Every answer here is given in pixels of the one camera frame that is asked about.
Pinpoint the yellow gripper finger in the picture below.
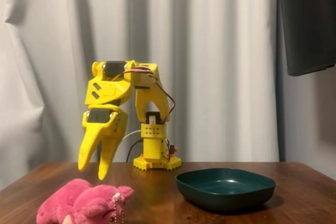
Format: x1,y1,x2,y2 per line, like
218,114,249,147
97,129,124,181
77,124,106,173

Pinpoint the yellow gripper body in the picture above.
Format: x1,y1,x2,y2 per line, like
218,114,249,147
82,104,129,141

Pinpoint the pink plush bear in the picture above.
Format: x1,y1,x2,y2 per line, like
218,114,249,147
36,178,134,224

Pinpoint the yellow perforated robot base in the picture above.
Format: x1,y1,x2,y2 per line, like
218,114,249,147
133,155,182,172

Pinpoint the dark teal plate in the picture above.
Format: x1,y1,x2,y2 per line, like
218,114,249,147
175,168,276,211

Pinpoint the white curtain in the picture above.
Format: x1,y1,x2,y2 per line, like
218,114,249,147
0,0,336,191

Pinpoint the dark grey hanging panel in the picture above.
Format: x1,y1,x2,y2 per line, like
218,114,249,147
277,0,336,77

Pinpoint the white power cable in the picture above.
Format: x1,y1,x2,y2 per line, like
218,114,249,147
121,130,143,141

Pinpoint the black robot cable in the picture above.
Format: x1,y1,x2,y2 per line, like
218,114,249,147
125,140,144,163

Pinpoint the silver ball chain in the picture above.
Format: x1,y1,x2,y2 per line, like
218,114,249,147
111,194,121,224

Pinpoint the red white servo wire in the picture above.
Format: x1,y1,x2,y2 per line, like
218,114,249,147
112,67,176,124

